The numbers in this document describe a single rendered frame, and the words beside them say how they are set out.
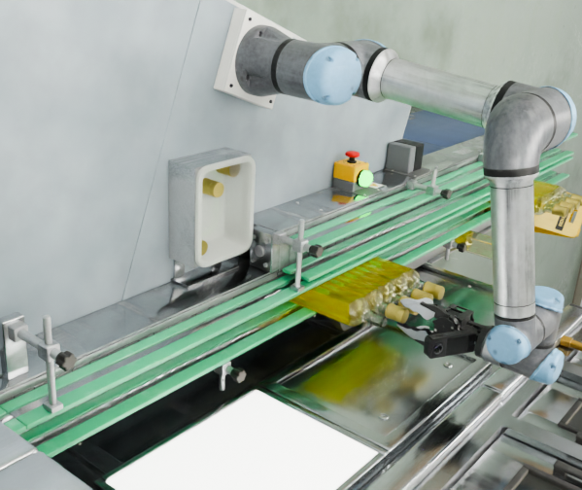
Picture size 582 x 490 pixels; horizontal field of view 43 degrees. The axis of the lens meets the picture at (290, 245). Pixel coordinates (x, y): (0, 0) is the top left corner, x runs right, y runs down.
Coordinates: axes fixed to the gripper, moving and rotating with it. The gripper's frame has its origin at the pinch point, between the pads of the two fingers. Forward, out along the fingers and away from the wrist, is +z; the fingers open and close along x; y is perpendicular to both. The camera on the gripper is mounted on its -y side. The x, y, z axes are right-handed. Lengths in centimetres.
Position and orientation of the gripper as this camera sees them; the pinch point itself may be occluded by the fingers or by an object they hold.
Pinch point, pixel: (401, 315)
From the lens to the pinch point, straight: 170.6
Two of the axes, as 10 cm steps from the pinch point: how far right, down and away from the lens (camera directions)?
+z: -7.8, -2.8, 5.6
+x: 0.7, -9.3, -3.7
